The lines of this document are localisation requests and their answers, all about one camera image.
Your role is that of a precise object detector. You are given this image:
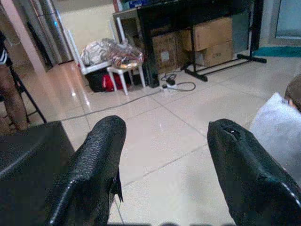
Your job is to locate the tall cardboard box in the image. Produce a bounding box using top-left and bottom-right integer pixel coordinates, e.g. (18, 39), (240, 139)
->
(151, 32), (178, 71)

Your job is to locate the large cardboard box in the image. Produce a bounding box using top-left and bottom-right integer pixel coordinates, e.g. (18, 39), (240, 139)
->
(180, 16), (233, 52)

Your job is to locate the white power strip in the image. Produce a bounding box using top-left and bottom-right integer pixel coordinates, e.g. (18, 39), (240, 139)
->
(161, 79), (177, 90)

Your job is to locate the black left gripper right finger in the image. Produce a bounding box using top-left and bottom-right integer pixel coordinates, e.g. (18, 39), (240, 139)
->
(206, 118), (301, 226)

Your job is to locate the white pillow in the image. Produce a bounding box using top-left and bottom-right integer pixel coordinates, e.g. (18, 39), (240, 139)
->
(249, 92), (301, 183)

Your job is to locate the teal floor mat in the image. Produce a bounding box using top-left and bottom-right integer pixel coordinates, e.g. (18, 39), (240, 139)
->
(252, 46), (301, 58)

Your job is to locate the crumpled white cloth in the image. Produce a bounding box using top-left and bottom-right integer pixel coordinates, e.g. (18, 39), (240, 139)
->
(81, 40), (111, 66)

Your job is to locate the small cardboard box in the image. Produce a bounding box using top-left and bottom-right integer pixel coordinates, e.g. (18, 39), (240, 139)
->
(195, 40), (235, 68)

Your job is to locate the black leather sofa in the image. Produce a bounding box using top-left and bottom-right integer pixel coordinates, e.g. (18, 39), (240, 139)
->
(0, 121), (75, 226)

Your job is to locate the black bag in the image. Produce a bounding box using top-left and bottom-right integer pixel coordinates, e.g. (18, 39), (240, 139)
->
(85, 68), (111, 93)

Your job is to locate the red bag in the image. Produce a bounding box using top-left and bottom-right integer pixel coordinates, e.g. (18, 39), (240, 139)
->
(101, 73), (129, 92)

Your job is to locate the black camera tripod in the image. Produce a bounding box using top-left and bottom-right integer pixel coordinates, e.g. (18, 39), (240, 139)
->
(0, 30), (48, 128)

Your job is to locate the white plastic chair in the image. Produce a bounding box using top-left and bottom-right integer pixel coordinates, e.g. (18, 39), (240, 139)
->
(66, 17), (125, 75)

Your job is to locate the black metal rack stand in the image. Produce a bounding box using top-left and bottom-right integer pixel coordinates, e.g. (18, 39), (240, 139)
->
(180, 0), (267, 82)

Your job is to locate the grey floor cable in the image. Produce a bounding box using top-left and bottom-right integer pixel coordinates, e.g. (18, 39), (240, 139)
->
(60, 81), (196, 121)

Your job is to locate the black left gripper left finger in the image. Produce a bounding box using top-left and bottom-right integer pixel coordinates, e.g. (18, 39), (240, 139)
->
(45, 115), (127, 226)

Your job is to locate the clear plastic bag with items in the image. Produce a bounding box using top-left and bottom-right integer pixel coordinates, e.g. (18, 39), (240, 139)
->
(101, 38), (144, 69)

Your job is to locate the silver refrigerator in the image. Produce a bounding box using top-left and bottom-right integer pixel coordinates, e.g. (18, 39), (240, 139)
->
(30, 0), (73, 66)

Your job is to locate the person leg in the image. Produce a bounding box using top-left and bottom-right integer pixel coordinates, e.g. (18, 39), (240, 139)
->
(0, 64), (29, 131)

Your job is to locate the white plastic stool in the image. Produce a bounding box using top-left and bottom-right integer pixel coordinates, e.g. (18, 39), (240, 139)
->
(107, 63), (146, 96)

